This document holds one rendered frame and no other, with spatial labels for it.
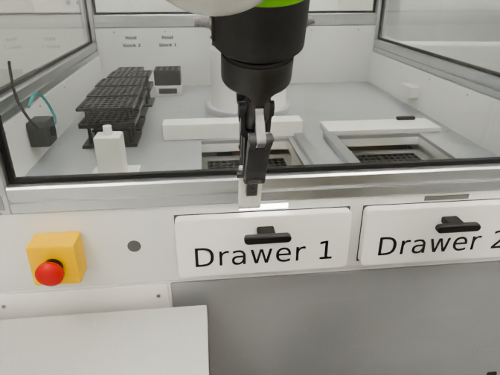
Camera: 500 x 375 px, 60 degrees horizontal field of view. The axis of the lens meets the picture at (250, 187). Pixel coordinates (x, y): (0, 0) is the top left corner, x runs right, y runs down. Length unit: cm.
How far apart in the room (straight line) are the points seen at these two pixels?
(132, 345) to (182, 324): 8
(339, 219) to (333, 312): 21
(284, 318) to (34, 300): 44
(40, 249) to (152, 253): 17
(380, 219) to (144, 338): 43
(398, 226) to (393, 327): 25
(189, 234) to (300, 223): 18
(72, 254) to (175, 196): 18
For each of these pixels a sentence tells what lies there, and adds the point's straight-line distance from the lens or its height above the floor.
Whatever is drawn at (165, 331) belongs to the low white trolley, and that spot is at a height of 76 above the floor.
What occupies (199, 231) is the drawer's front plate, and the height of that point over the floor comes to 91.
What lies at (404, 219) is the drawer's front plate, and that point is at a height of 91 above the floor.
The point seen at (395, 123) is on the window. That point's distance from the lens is 73.
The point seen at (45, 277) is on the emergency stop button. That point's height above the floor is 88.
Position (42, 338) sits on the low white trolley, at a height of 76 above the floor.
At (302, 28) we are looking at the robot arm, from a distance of 43.
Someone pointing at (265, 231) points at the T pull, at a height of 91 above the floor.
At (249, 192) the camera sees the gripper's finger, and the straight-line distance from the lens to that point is 56.
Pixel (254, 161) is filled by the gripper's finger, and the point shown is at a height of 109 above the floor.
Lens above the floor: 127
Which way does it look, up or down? 25 degrees down
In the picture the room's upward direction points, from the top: straight up
